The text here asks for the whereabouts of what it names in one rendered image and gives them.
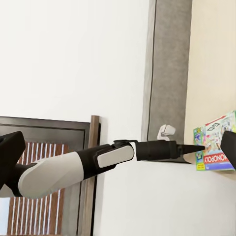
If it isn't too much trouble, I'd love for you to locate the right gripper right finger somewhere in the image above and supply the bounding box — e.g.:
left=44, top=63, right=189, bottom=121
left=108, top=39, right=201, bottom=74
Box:
left=220, top=131, right=236, bottom=169

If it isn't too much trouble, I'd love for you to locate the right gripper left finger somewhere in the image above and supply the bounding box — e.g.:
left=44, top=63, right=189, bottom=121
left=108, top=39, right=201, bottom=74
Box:
left=0, top=131, right=26, bottom=190

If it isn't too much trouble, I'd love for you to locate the board game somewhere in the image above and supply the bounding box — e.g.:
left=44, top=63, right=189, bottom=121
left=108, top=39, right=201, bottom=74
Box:
left=193, top=111, right=236, bottom=172

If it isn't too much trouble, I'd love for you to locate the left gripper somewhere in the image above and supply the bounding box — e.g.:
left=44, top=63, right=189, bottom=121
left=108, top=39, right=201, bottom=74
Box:
left=147, top=140, right=205, bottom=160

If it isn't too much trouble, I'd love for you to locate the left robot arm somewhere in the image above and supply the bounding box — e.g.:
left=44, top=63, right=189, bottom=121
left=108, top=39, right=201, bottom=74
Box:
left=0, top=125, right=205, bottom=200

